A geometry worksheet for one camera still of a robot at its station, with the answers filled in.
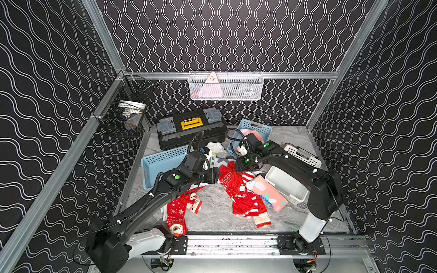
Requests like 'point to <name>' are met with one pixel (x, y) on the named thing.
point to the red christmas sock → (246, 202)
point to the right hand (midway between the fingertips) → (238, 168)
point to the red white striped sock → (247, 176)
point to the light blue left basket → (154, 165)
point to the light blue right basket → (238, 147)
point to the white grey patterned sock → (216, 162)
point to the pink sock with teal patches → (245, 132)
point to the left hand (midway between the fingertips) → (216, 169)
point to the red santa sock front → (177, 209)
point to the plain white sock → (217, 148)
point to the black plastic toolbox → (174, 133)
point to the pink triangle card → (211, 87)
